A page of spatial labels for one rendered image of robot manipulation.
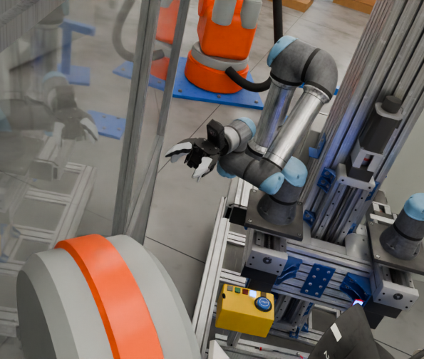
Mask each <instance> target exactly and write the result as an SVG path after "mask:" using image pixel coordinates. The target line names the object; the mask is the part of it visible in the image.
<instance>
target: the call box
mask: <svg viewBox="0 0 424 359"><path fill-rule="evenodd" d="M227 286H233V285H229V284H224V285H223V287H222V290H221V293H220V295H219V298H218V301H217V313H216V321H215V327H217V328H223V329H227V330H231V331H236V332H240V333H246V334H250V335H256V336H260V337H264V338H266V336H267V334H268V332H269V330H270V328H271V326H272V323H273V322H274V295H273V294H270V293H267V297H266V298H267V299H269V301H270V307H269V308H268V309H267V310H263V309H261V308H259V307H258V305H257V300H258V299H259V297H260V298H261V291H256V297H254V296H250V291H255V290H251V289H248V288H244V289H247V290H249V291H248V295H244V294H242V289H243V288H242V287H238V286H233V292H231V291H227ZM235 287H238V288H241V293H235V292H234V288H235ZM223 293H225V296H226V298H223V297H222V294H223Z"/></svg>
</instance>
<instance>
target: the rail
mask: <svg viewBox="0 0 424 359"><path fill-rule="evenodd" d="M213 340H216V342H217V343H218V344H219V346H220V347H221V348H222V350H223V351H224V352H225V353H226V354H227V356H228V357H229V359H302V358H300V357H299V356H297V355H296V353H297V352H299V353H300V355H301V356H302V357H303V359H307V358H308V357H309V355H310V353H304V352H300V351H296V350H290V349H286V348H280V347H276V346H272V345H267V344H263V343H257V342H253V341H250V340H243V339H239V341H238V343H237V346H236V347H233V346H229V345H227V336H226V335H220V334H216V333H215V335H214V338H213ZM254 347H258V348H259V347H263V348H271V349H273V350H278V351H279V352H278V353H275V352H273V353H271V352H266V351H262V350H257V349H254Z"/></svg>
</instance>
